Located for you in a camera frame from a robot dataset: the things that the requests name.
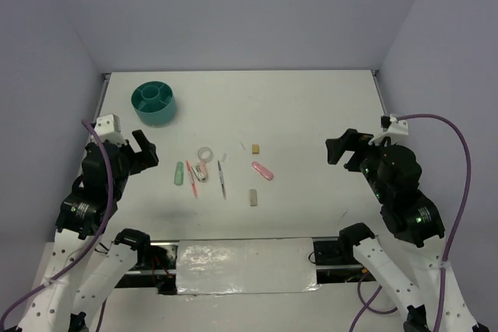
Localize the beige rectangular eraser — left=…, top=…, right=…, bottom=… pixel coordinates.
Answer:
left=249, top=189, right=258, bottom=207

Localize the pink mini stapler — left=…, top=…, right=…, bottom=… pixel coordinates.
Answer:
left=192, top=162, right=208, bottom=183

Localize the red pink pen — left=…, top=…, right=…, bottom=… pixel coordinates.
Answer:
left=186, top=160, right=198, bottom=199

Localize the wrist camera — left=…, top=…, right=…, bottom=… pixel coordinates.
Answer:
left=369, top=115, right=409, bottom=145
left=94, top=114, right=125, bottom=146

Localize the pink capped highlighter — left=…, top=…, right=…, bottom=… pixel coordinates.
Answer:
left=251, top=162, right=274, bottom=180

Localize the teal round compartment organizer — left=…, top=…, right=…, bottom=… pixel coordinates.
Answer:
left=131, top=81, right=177, bottom=127

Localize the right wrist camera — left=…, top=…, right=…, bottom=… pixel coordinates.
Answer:
left=369, top=115, right=409, bottom=145

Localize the green capped marker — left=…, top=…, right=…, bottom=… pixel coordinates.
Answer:
left=174, top=161, right=184, bottom=186

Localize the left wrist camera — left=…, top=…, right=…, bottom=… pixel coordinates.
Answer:
left=94, top=114, right=125, bottom=146

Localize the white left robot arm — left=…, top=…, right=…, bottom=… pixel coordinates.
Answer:
left=13, top=128, right=159, bottom=331

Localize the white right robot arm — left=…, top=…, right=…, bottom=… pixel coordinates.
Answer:
left=325, top=129, right=488, bottom=331

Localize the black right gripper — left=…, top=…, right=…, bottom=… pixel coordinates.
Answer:
left=324, top=125, right=395, bottom=200

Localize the clear tape roll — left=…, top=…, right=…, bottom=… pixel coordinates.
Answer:
left=197, top=146, right=213, bottom=163

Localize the silver foil tape sheet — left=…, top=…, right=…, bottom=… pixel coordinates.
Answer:
left=176, top=238, right=319, bottom=295

